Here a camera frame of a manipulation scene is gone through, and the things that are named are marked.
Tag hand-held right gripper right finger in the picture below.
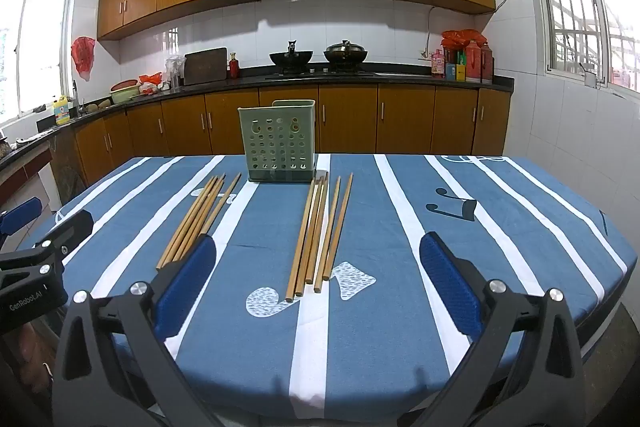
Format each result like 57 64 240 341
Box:
402 231 588 427

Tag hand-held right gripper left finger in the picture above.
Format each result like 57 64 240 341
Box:
50 234 221 427

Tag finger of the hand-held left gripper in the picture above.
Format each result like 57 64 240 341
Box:
0 196 43 236
37 209 95 261

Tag row of wooden chopsticks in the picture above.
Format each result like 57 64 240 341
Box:
284 172 354 304
156 173 243 271

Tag green perforated utensil holder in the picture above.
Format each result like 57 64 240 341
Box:
237 99 317 184

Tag blue white striped tablecloth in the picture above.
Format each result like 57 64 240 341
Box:
15 153 630 423

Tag green basin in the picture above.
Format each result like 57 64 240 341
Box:
110 79 142 104

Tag red plastic bag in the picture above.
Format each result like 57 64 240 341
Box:
441 29 488 52
138 73 164 96
71 36 96 82

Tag clear plastic bag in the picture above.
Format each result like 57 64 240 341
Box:
165 55 186 90

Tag wooden base cabinet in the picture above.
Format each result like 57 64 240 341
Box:
0 84 512 212

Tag dark cutting board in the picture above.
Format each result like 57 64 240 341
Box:
183 47 228 86

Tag red thermos flask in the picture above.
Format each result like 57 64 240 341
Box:
480 43 495 84
465 39 483 82

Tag gas stove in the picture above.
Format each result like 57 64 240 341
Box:
264 65 381 80

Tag black wok with lid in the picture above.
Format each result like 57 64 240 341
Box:
323 40 368 68

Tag window with metal grille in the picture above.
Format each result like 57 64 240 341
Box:
517 0 640 92

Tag window with metal frame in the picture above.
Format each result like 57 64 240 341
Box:
0 0 77 124

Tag black wok with handle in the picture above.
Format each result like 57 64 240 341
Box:
269 40 314 75

